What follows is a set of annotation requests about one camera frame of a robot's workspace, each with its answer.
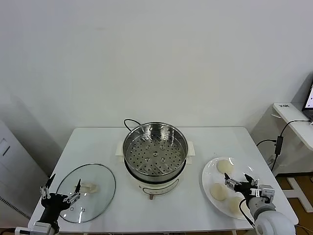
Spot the cream electric cooker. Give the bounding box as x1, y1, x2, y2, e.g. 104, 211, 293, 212
115, 141, 196, 200

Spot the black laptop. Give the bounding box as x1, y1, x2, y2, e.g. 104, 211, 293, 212
302, 73, 313, 122

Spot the black cooker power cable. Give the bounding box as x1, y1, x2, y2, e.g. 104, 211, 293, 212
123, 118, 142, 133

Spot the white cabinet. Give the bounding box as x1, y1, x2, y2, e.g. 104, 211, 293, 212
0, 118, 51, 228

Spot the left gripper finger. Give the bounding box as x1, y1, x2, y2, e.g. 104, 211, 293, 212
40, 173, 57, 200
64, 178, 82, 204

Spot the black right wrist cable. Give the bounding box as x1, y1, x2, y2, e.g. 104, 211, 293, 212
239, 198, 256, 226

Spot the black adapter cable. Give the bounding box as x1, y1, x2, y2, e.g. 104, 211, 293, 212
256, 119, 313, 172

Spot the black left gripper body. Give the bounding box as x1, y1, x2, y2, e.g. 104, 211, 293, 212
40, 192, 70, 222

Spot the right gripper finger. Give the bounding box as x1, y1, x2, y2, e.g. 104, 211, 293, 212
224, 172, 239, 190
245, 173, 259, 189

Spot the round glass lid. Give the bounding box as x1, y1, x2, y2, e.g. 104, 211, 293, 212
55, 163, 116, 224

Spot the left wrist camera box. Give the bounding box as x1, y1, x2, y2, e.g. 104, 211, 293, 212
14, 226, 34, 235

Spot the stainless steel steamer basket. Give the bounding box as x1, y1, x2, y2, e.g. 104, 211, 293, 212
122, 121, 189, 178

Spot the white steamed baozi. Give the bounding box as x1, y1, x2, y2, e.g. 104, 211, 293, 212
227, 197, 245, 218
216, 159, 233, 174
210, 183, 229, 201

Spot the white side desk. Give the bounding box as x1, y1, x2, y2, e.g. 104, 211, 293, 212
251, 102, 313, 211

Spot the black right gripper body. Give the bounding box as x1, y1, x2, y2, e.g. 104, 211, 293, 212
234, 182, 261, 200

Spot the white round plate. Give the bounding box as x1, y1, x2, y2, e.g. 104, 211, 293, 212
201, 156, 256, 221

